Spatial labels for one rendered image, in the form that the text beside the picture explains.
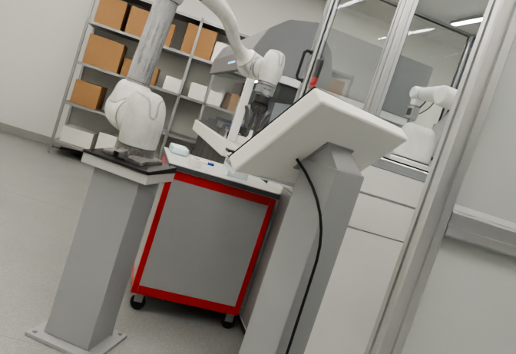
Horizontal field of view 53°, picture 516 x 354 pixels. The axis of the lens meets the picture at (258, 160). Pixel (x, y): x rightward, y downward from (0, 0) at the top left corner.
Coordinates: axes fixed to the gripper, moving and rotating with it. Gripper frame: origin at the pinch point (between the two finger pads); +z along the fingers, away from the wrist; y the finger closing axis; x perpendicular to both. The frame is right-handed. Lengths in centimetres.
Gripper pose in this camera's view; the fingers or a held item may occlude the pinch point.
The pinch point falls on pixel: (249, 137)
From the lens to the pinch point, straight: 238.4
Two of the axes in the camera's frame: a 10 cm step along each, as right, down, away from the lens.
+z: -3.2, 9.5, 0.7
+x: -2.2, -1.4, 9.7
